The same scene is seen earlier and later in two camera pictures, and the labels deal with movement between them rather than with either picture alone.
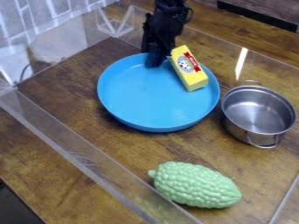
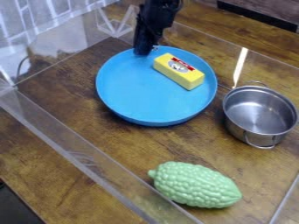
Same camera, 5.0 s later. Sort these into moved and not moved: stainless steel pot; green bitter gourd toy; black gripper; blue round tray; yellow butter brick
Moved: yellow butter brick; blue round tray; black gripper
Not moved: stainless steel pot; green bitter gourd toy
